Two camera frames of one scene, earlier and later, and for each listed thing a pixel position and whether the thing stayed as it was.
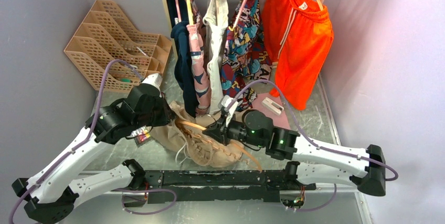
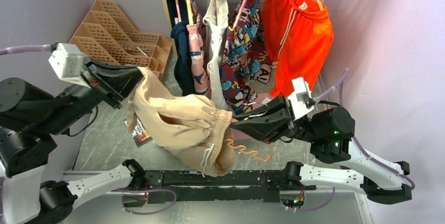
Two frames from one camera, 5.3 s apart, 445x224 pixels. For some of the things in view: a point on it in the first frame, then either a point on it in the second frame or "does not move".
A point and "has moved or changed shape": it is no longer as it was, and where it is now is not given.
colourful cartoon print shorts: (246, 57) does not move
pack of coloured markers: (140, 135) does not move
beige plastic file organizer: (106, 34) does not move
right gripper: (220, 131) -> (270, 126)
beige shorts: (184, 134) has moved or changed shape
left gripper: (167, 115) -> (117, 82)
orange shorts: (298, 33) does not move
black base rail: (178, 186) does not move
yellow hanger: (191, 22) does not move
